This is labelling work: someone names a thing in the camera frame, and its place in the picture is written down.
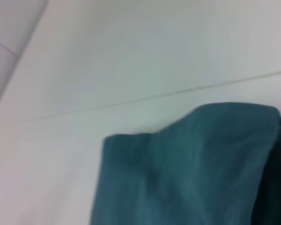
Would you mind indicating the blue t-shirt with white print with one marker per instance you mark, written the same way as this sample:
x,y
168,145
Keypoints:
x,y
189,168

